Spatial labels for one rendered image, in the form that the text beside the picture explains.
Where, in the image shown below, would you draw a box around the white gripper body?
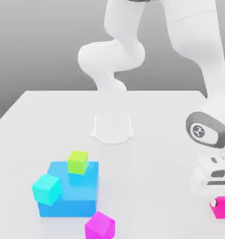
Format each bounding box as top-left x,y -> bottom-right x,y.
189,165 -> 225,198

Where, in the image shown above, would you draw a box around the small lime green cube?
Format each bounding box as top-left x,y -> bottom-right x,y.
67,150 -> 89,176

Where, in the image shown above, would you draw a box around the small pink cube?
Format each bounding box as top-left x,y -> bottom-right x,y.
210,196 -> 225,219

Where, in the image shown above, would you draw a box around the small cyan cube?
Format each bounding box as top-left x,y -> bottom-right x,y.
31,173 -> 62,207

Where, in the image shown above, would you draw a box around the small purple cube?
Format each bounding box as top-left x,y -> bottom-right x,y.
84,211 -> 116,239

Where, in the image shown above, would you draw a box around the large blue box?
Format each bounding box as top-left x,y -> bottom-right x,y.
37,161 -> 99,218

